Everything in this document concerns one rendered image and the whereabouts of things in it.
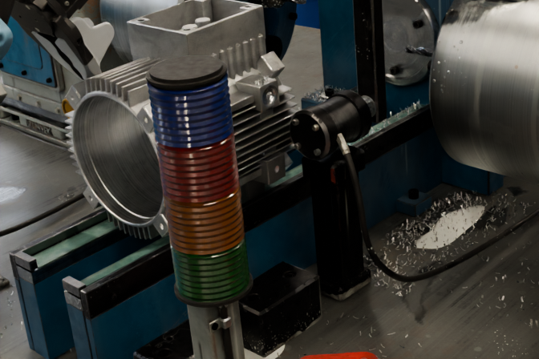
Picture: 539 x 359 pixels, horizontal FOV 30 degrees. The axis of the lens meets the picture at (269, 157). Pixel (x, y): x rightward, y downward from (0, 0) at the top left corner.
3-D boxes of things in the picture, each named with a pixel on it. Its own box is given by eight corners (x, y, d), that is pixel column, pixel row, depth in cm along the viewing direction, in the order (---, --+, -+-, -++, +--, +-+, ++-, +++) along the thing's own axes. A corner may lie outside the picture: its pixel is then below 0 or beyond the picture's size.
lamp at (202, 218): (209, 212, 84) (203, 163, 82) (261, 232, 80) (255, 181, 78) (154, 241, 80) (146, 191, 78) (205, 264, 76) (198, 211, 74)
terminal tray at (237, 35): (207, 51, 124) (200, -6, 121) (270, 65, 117) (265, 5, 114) (133, 81, 116) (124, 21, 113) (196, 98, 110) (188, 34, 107)
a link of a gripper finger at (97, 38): (141, 57, 113) (97, -2, 107) (109, 95, 111) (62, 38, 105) (124, 53, 115) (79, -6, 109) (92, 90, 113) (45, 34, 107)
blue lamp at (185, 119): (196, 112, 80) (190, 58, 78) (249, 128, 76) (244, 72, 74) (138, 138, 76) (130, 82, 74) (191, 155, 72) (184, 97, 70)
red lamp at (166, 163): (203, 163, 82) (196, 112, 80) (255, 181, 78) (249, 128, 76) (146, 191, 78) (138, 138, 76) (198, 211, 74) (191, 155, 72)
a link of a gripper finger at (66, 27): (102, 58, 108) (55, -1, 102) (93, 69, 107) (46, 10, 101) (76, 51, 111) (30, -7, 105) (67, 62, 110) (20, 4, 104)
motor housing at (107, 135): (198, 156, 133) (180, 18, 125) (306, 191, 121) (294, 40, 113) (77, 215, 120) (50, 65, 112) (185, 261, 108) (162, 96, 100)
